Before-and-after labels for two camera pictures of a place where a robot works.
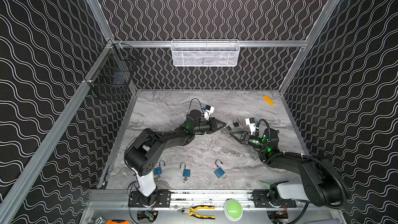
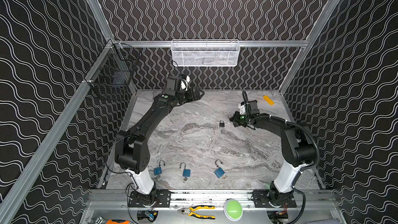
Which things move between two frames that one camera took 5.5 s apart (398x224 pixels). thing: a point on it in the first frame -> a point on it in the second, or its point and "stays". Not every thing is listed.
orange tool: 117,222 stays
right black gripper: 245,138 -> 237,119
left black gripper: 213,125 -> 189,95
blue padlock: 157,171 stays
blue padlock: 218,172 stays
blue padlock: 186,172 stays
